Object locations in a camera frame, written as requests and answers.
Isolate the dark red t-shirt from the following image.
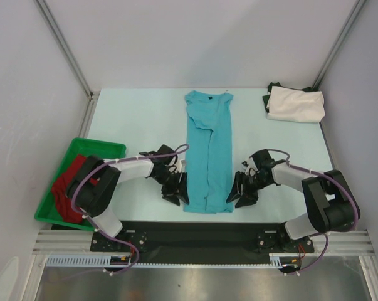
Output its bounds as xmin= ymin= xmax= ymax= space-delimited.
xmin=50 ymin=154 xmax=98 ymax=225

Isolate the white cable duct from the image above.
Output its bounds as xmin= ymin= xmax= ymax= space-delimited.
xmin=46 ymin=254 xmax=299 ymax=269

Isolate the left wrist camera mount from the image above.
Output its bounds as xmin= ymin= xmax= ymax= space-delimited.
xmin=174 ymin=159 xmax=187 ymax=172

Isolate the dark green folded t-shirt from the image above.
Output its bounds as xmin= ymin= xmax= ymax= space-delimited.
xmin=262 ymin=82 xmax=314 ymax=113

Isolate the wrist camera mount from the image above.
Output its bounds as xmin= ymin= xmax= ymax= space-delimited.
xmin=241 ymin=157 xmax=257 ymax=176
xmin=174 ymin=159 xmax=187 ymax=172

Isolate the right aluminium frame post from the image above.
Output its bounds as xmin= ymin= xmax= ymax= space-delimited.
xmin=312 ymin=0 xmax=369 ymax=90

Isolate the white folded t-shirt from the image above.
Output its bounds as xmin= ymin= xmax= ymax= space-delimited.
xmin=266 ymin=87 xmax=325 ymax=123

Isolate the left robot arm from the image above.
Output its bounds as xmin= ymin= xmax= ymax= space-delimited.
xmin=65 ymin=144 xmax=189 ymax=251

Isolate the aluminium frame rail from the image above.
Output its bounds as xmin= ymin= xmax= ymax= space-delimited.
xmin=33 ymin=230 xmax=375 ymax=256

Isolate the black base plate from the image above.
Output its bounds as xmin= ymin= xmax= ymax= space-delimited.
xmin=90 ymin=221 xmax=315 ymax=265

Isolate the light blue t-shirt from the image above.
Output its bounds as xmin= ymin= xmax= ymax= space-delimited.
xmin=184 ymin=90 xmax=234 ymax=214

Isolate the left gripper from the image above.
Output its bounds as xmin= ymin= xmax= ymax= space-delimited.
xmin=152 ymin=169 xmax=189 ymax=206

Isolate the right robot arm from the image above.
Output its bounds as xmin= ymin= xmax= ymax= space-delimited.
xmin=226 ymin=149 xmax=360 ymax=251

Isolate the green plastic bin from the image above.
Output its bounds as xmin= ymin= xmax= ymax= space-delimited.
xmin=34 ymin=138 xmax=127 ymax=231

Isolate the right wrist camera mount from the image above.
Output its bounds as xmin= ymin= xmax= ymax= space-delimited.
xmin=241 ymin=157 xmax=257 ymax=176

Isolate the left aluminium frame post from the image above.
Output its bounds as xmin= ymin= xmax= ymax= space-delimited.
xmin=33 ymin=0 xmax=94 ymax=98

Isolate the aluminium frame post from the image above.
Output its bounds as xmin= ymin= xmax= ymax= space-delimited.
xmin=312 ymin=0 xmax=369 ymax=90
xmin=33 ymin=0 xmax=94 ymax=98

